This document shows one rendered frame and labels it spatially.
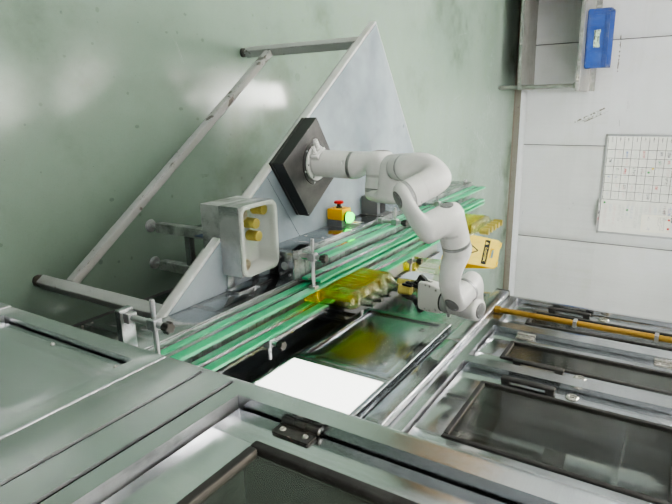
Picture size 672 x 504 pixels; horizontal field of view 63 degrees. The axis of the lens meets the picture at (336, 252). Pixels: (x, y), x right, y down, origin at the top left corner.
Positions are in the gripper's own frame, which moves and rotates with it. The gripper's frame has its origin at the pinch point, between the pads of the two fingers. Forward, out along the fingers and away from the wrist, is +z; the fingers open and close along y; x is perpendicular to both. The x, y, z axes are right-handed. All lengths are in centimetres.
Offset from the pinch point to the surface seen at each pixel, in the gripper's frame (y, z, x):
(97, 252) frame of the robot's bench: 12, 82, 74
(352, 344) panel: -13.2, 2.2, 25.2
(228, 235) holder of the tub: 24, 27, 54
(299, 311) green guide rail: -4.1, 18.9, 33.5
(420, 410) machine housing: -16, -35, 37
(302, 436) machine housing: 19, -66, 101
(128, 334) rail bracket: 9, 8, 94
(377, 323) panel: -12.7, 8.3, 6.8
